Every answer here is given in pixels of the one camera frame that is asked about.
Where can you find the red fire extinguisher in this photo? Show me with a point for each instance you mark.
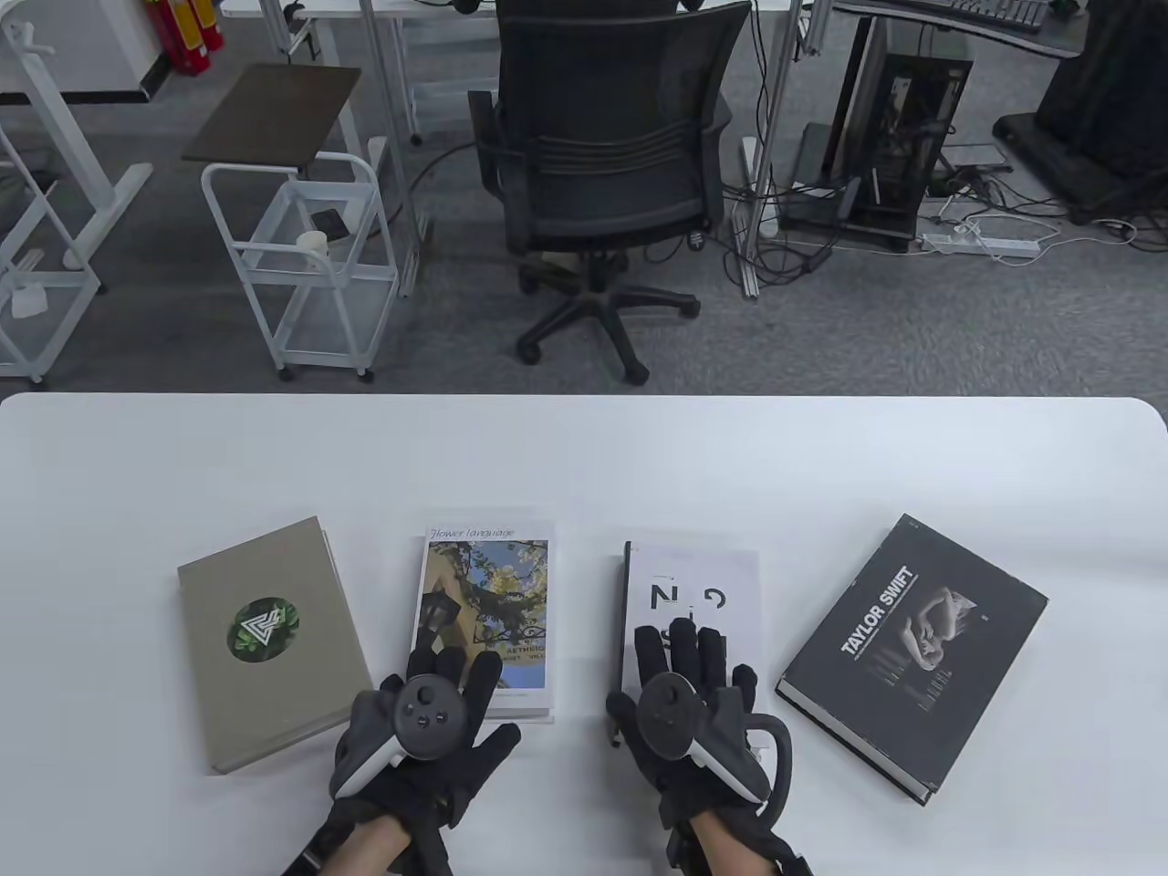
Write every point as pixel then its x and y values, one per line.
pixel 178 36
pixel 208 23

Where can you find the dark brown board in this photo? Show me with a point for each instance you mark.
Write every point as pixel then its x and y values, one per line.
pixel 274 114

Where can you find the white power strip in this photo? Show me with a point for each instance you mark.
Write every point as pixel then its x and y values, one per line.
pixel 981 245

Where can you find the black phone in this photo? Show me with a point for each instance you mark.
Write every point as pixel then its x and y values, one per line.
pixel 330 223

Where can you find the black computer tower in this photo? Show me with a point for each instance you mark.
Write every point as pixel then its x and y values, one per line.
pixel 912 137

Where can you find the black hardcover book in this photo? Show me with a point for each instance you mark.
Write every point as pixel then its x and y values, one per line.
pixel 912 657

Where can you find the person's left forearm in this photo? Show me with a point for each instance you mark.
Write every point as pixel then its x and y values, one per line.
pixel 356 849

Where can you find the black mesh office chair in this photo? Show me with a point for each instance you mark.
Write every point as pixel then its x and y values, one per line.
pixel 611 109

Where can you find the person's right hand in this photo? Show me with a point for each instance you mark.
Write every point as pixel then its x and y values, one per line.
pixel 675 650

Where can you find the dark keyboard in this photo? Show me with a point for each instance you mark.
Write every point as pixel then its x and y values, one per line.
pixel 999 11

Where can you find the black equipment base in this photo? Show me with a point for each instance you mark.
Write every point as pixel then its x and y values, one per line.
pixel 1095 109

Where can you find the white drawer cabinet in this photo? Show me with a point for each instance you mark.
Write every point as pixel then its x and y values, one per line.
pixel 447 82

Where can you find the small white object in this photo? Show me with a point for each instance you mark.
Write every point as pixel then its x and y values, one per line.
pixel 27 303

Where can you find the grey book with green circle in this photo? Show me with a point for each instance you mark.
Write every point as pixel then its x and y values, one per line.
pixel 292 566

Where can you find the white desk stand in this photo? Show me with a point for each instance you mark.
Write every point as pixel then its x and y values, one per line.
pixel 64 119

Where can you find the photo cover book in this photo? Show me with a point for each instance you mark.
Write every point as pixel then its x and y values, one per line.
pixel 484 584

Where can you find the person's right forearm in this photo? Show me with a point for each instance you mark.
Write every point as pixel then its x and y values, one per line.
pixel 725 849

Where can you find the person's left hand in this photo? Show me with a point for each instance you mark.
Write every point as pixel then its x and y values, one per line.
pixel 488 757

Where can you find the white book with black letters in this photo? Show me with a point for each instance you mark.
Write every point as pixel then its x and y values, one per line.
pixel 725 570

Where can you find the white cup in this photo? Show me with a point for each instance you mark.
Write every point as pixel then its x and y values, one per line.
pixel 313 243

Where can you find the white rolling cart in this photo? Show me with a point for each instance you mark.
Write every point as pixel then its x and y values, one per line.
pixel 315 274

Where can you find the dark curved desk top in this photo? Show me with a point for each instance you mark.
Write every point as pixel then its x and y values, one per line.
pixel 967 23

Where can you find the black and white controller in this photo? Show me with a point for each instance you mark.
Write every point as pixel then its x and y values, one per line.
pixel 427 716
pixel 671 716

